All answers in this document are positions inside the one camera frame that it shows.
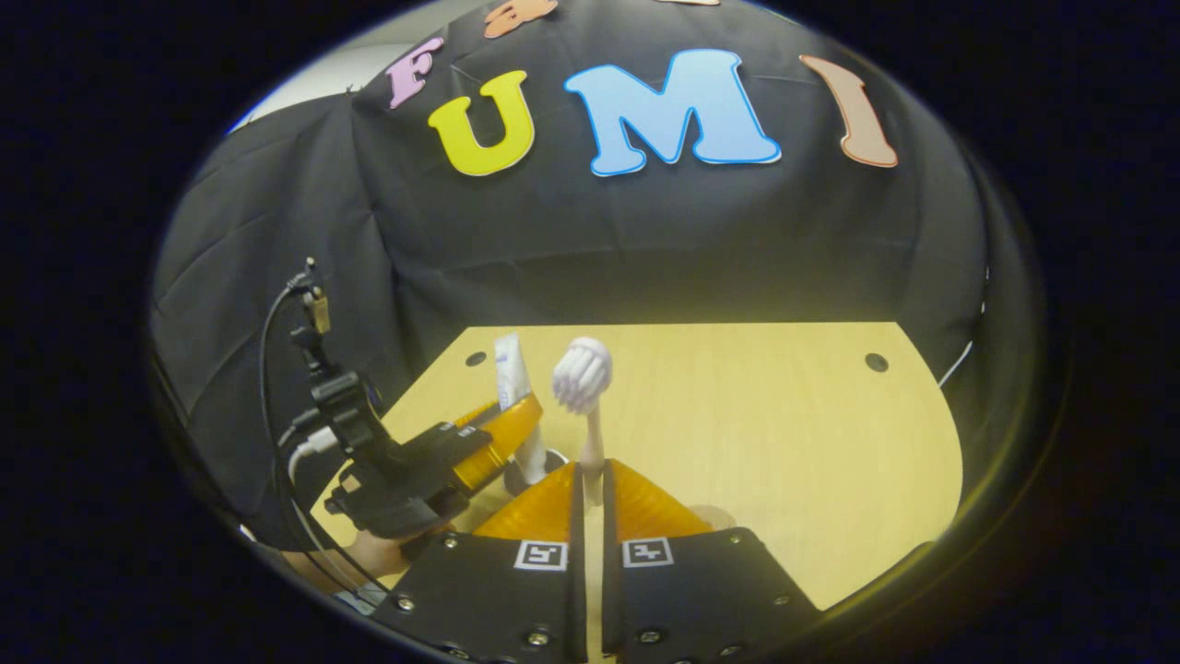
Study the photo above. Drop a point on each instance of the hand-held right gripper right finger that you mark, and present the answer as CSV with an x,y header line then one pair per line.
x,y
611,572

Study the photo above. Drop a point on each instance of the white toothpaste tube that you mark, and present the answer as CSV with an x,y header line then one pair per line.
x,y
510,369

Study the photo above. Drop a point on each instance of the white cup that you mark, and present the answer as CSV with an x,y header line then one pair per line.
x,y
513,478

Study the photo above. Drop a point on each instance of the black backdrop cloth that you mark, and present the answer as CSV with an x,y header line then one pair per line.
x,y
645,249

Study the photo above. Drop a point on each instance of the white toothbrush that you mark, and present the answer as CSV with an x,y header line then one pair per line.
x,y
581,373

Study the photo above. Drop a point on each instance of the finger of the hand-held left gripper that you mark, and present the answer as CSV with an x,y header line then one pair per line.
x,y
498,452
479,413

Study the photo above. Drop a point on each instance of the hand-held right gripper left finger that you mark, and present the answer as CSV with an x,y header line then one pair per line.
x,y
578,572

